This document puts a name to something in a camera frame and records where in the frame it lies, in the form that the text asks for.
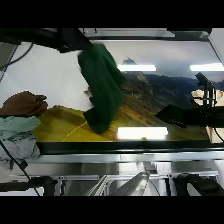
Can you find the brown garment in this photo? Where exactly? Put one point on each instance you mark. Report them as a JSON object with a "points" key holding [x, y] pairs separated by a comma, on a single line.
{"points": [[23, 104]]}

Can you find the dark green T-shirt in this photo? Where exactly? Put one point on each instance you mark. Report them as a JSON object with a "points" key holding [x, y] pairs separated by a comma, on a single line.
{"points": [[101, 90]]}

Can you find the pale green garment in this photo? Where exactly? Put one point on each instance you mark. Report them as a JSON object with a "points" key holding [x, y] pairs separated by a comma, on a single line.
{"points": [[16, 126]]}

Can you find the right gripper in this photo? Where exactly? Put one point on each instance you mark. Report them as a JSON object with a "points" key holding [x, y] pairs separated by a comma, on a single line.
{"points": [[173, 116]]}

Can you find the grey garment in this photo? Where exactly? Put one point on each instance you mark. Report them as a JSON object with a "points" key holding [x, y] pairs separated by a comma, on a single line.
{"points": [[20, 148]]}

